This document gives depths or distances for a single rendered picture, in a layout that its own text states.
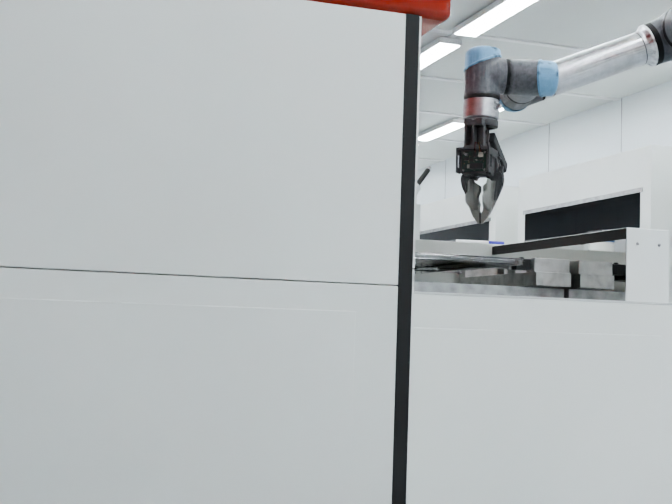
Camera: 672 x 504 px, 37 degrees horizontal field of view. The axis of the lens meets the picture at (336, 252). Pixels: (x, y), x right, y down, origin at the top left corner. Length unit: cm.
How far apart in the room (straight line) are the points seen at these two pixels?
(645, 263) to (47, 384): 113
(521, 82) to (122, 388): 114
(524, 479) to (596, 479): 14
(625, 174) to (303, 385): 583
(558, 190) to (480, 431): 618
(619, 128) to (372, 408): 757
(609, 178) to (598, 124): 196
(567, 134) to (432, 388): 800
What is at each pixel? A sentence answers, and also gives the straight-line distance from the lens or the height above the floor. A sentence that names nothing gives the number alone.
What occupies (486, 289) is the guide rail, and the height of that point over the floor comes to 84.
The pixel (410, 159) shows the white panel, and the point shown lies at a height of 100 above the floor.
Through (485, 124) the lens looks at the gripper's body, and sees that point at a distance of 211.
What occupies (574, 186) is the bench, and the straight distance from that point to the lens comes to 766.
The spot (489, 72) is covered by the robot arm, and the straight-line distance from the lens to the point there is 213.
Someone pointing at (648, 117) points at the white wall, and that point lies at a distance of 858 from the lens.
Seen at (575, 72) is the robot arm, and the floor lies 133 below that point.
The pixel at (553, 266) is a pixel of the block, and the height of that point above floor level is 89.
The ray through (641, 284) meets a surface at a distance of 197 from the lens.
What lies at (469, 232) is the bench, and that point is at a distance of 919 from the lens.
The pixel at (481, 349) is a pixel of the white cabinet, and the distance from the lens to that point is 173.
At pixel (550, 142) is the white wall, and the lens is 988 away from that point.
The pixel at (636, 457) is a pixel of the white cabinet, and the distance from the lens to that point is 190.
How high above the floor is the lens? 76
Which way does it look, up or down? 4 degrees up
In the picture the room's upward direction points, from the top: 2 degrees clockwise
